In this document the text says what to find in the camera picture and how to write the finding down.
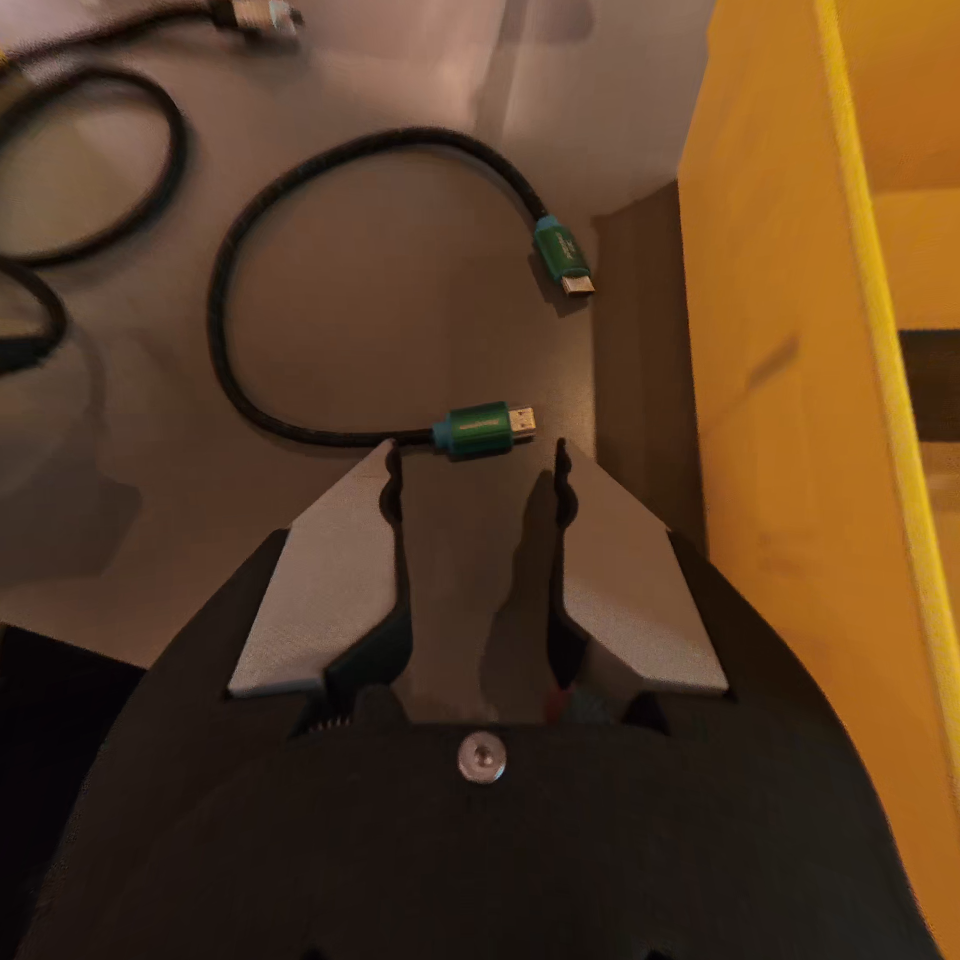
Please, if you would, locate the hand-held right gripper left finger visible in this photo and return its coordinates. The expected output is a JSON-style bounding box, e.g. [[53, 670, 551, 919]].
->
[[227, 438, 414, 697]]

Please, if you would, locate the metal hdmi port hub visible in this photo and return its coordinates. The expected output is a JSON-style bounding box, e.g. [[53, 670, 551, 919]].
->
[[0, 66, 189, 376]]

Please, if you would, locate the yellow plastic bin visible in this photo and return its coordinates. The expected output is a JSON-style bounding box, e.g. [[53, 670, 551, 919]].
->
[[677, 0, 960, 960]]

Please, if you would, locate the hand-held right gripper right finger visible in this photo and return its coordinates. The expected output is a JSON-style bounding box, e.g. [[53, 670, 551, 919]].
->
[[547, 438, 729, 695]]

